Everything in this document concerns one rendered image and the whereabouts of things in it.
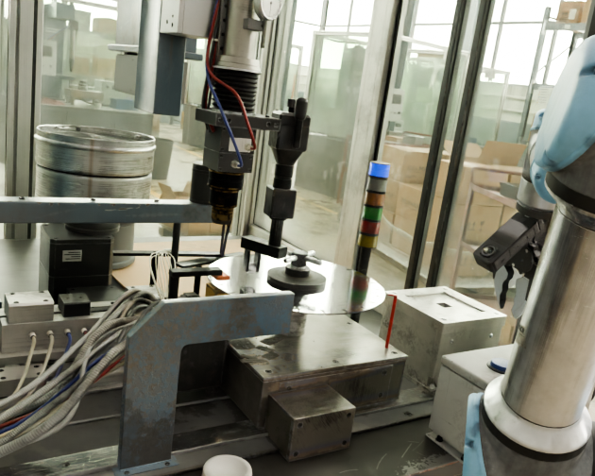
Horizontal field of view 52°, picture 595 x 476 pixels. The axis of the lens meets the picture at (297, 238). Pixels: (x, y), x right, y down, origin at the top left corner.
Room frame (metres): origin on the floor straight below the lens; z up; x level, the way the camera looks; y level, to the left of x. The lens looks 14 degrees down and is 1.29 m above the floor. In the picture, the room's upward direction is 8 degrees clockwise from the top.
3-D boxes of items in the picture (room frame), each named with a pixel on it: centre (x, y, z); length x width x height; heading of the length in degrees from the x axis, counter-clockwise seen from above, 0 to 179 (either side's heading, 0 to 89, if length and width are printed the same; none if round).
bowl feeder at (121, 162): (1.64, 0.56, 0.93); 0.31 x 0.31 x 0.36
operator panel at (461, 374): (0.99, -0.41, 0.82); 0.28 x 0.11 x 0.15; 123
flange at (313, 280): (1.09, -0.01, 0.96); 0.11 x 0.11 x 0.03
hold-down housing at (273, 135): (1.03, 0.04, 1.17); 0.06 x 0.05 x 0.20; 114
